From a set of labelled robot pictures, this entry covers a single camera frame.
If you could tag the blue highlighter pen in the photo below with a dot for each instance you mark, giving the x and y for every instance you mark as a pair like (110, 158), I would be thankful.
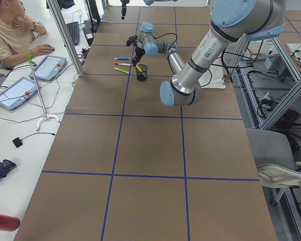
(121, 58)

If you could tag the small black square device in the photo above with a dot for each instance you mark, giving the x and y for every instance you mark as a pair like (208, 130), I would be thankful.
(17, 142)

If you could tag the folded dark blue umbrella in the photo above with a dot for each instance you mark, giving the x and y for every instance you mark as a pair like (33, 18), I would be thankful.
(5, 167)

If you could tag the teach pendant tablet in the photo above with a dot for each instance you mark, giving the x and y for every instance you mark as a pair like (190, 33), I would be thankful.
(49, 67)
(17, 94)

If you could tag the red cylinder bottle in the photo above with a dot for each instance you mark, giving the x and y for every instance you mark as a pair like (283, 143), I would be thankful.
(9, 223)

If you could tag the black keyboard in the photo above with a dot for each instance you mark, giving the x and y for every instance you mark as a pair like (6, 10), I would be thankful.
(73, 29)

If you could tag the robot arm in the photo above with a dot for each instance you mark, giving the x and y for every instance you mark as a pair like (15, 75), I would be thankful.
(147, 2)
(230, 20)

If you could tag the near teach pendant tablet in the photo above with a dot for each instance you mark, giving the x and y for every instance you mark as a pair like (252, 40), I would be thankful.
(17, 94)

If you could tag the seated person beige shirt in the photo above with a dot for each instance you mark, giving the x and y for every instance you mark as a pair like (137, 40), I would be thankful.
(17, 32)

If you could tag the green highlighter pen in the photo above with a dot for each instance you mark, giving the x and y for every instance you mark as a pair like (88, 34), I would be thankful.
(121, 70)

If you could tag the far teach pendant tablet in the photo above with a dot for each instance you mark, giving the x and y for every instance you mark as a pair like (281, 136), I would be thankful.
(49, 67)

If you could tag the aluminium frame post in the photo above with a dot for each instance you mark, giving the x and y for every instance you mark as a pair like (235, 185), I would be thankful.
(61, 25)

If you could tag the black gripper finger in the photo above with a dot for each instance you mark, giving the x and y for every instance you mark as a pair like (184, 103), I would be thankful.
(135, 60)
(123, 12)

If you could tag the black mesh pen holder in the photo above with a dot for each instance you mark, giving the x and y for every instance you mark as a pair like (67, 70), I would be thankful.
(141, 76)

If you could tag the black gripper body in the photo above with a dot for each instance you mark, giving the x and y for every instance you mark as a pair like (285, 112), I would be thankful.
(139, 50)

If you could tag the grey office chair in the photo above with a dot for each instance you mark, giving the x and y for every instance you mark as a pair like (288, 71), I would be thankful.
(274, 161)

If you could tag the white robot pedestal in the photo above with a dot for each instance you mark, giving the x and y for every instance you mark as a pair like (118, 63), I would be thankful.
(213, 77)

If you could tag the red white marker pen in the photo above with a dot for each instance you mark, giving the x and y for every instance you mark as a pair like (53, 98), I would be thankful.
(122, 64)

